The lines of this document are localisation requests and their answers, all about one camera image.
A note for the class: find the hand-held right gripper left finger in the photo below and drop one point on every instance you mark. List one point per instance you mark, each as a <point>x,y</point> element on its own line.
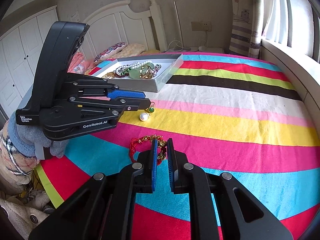
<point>153,166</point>

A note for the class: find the window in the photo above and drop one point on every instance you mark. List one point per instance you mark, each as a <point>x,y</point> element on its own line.
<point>295,12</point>

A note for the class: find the white wardrobe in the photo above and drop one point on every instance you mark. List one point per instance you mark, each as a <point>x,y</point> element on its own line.
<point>22,55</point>

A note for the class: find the beige plush toy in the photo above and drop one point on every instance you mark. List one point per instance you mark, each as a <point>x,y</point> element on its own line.
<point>22,210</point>

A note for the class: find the yellow shell-print pillow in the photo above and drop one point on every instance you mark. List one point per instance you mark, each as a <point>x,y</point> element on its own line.
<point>133,48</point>

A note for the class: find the gold bangle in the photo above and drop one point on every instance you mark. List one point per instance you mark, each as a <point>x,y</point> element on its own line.
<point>148,73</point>

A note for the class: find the window sill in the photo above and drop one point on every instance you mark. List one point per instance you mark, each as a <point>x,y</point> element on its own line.
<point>287,65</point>

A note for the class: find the white headboard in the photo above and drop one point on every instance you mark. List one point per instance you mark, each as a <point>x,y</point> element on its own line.
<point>130,25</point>

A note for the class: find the white lamp pole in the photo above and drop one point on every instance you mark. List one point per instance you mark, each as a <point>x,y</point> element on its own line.
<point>178,25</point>

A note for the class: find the printed striped curtain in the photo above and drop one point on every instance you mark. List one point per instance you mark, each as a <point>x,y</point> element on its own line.
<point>247,17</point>

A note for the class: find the embroidered round cushion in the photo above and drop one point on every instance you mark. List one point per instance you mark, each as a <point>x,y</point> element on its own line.
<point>110,51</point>

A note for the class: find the yellow floral bed sheet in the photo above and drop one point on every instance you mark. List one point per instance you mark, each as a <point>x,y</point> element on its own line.
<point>150,52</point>

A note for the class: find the pink floral pillow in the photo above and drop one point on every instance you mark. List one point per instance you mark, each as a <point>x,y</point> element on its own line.
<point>80,62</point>

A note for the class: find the large pearl earring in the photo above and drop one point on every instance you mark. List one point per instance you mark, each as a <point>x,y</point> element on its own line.
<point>143,117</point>

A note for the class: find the striped colourful blanket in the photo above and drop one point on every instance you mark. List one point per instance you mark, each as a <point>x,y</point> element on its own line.
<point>225,120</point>

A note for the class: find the white wall note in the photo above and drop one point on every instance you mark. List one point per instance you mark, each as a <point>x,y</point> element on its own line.
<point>75,17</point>

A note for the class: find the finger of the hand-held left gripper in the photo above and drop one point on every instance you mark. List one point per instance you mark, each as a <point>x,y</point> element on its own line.
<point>125,95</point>
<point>135,104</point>

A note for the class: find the person's left hand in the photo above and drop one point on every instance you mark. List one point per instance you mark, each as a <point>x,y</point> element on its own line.
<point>30,136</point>

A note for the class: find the green jade bangle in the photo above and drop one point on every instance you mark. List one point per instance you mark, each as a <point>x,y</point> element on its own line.
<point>133,74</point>

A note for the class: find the wall socket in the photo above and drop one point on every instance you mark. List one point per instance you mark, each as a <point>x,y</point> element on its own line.
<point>200,26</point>

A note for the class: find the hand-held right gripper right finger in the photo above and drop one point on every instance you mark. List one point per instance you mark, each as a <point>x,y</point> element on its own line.
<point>171,166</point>

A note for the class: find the grey cardboard box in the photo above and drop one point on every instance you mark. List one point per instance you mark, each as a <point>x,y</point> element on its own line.
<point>162,80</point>

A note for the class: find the green stone earring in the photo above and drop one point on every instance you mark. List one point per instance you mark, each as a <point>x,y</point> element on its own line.
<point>151,109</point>

